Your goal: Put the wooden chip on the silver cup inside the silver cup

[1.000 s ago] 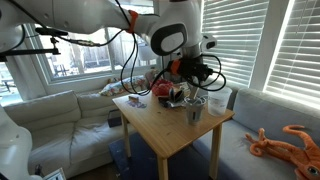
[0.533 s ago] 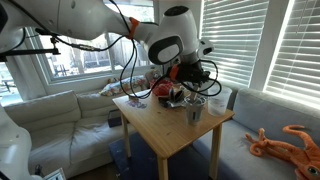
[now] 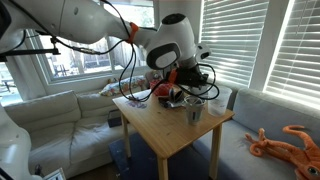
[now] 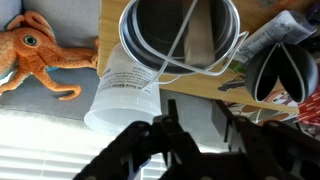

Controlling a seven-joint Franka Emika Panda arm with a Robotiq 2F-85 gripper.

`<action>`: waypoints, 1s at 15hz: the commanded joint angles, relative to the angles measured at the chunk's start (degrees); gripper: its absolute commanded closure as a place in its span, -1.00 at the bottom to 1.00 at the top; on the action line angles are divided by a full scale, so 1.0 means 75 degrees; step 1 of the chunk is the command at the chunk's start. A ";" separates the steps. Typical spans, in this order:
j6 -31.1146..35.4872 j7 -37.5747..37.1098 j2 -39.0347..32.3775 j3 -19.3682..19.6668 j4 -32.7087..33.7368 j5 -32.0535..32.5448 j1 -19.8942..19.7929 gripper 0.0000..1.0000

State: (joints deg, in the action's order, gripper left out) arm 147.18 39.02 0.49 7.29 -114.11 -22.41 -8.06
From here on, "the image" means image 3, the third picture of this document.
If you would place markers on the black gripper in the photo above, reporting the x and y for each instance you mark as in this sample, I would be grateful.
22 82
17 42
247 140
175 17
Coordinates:
190 76

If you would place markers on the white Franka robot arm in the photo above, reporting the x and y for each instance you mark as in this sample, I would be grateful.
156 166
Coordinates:
83 16

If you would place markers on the silver metal cup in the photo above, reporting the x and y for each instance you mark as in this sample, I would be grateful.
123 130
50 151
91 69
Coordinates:
194 113

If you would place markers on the clear plastic cup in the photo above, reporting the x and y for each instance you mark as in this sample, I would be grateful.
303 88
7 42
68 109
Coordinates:
219 101

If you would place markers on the red patterned cloth bag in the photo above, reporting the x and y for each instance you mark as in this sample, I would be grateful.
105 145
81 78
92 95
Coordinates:
162 89

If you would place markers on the dark crumpled wrapper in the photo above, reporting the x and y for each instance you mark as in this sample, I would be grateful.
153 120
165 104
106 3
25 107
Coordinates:
165 101

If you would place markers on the light wooden side table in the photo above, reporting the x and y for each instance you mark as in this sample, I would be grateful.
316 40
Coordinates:
166 126

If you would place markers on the blue purple flat sticker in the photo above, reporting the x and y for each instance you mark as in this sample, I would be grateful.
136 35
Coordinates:
136 104

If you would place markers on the white window blind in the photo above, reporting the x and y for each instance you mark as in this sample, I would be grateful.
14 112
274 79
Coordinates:
238 36
296 50

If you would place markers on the floral pillow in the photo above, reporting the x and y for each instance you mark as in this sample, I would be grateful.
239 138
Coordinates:
116 87

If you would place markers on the dark blue box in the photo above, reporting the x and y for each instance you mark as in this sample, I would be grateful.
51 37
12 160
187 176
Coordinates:
114 118

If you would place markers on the grey fabric sofa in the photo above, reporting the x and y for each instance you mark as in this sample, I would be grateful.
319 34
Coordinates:
266 120

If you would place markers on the dark blue floor mat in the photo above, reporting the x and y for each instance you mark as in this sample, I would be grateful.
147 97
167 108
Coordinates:
143 160

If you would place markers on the large glass window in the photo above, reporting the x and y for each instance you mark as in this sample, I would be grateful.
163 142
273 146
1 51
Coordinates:
76 60

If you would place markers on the orange squid plush toy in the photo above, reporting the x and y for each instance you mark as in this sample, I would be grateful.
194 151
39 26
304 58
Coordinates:
293 150

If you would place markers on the white leather sofa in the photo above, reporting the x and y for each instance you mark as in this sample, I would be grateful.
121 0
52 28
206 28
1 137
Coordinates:
60 133

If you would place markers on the white paper sheet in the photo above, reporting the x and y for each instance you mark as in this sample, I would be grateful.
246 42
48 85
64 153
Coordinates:
55 175

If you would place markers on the small black floor item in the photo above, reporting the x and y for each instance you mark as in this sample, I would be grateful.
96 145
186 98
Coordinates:
38 170

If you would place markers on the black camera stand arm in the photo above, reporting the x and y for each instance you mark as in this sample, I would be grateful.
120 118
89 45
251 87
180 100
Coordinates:
30 51

